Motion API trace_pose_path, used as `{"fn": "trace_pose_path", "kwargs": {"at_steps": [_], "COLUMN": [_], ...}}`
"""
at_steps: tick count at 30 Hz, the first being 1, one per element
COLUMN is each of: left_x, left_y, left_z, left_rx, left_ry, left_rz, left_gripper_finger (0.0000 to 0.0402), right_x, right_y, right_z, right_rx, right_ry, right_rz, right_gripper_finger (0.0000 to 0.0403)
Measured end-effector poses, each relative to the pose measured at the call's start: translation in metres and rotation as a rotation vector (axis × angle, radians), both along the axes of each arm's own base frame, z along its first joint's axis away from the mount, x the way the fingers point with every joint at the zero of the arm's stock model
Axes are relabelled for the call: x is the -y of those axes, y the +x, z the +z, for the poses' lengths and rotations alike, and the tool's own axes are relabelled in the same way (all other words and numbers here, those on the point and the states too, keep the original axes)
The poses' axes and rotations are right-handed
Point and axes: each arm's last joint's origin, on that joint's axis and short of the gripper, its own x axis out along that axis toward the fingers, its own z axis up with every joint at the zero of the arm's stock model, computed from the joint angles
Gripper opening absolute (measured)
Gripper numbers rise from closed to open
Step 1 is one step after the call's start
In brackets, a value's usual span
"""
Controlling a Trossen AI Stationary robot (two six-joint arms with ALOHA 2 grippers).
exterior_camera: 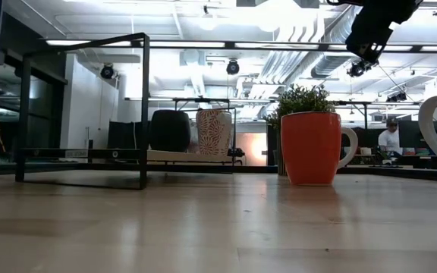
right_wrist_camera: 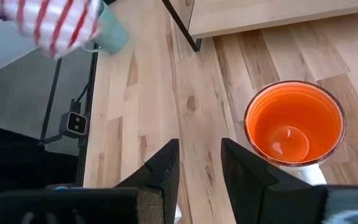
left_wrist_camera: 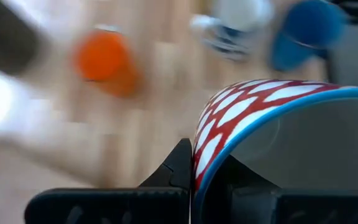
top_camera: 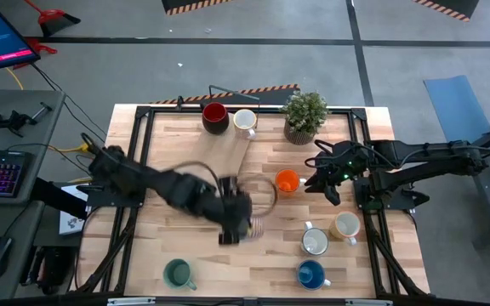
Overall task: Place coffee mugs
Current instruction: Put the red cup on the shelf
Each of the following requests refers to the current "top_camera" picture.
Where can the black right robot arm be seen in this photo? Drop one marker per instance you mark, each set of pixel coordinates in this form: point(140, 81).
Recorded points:
point(432, 157)

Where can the wooden shelf black metal frame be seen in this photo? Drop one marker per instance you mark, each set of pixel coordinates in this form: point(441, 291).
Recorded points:
point(223, 149)

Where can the black clamp parts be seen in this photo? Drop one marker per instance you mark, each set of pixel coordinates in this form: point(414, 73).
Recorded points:
point(13, 120)

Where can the blue floor mat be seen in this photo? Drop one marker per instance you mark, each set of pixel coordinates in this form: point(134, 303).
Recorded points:
point(457, 110)

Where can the black ramp hazard stripe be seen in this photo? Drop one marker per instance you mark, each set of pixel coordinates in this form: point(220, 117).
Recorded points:
point(270, 95)
point(185, 4)
point(453, 6)

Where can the white printed paper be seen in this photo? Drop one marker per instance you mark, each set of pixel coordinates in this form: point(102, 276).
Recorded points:
point(71, 221)

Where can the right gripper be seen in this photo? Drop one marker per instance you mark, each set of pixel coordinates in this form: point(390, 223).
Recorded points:
point(340, 163)

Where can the silver frame bracket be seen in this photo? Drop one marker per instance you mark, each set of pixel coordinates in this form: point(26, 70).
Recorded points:
point(130, 302)
point(368, 302)

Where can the grey desk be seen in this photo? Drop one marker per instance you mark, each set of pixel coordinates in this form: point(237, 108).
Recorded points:
point(24, 136)

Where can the red dustpan with brush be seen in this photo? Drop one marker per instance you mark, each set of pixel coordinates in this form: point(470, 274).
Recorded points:
point(55, 19)

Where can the red diamond patterned mug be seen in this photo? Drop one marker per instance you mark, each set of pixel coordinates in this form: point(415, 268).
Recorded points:
point(215, 115)

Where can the potted plant striped pot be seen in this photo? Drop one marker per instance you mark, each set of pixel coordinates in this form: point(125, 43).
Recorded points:
point(304, 112)

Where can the grey metal tool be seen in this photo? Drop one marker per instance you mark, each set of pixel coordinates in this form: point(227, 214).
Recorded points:
point(41, 111)

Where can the white mug blue leaf print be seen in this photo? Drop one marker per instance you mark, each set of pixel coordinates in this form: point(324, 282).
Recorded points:
point(314, 242)

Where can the black oblong pad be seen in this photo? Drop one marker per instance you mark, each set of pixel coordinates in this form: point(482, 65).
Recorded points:
point(58, 199)

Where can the red plastic floor tool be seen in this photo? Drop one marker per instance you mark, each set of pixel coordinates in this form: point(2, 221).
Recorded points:
point(36, 44)

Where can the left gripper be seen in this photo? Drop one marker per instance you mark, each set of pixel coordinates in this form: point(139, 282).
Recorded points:
point(226, 208)

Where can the black table frame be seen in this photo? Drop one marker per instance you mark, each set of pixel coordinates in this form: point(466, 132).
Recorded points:
point(164, 109)

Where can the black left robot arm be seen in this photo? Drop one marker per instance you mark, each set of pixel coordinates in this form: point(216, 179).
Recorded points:
point(143, 178)

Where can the green mug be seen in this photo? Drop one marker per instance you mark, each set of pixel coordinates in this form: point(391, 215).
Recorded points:
point(177, 273)

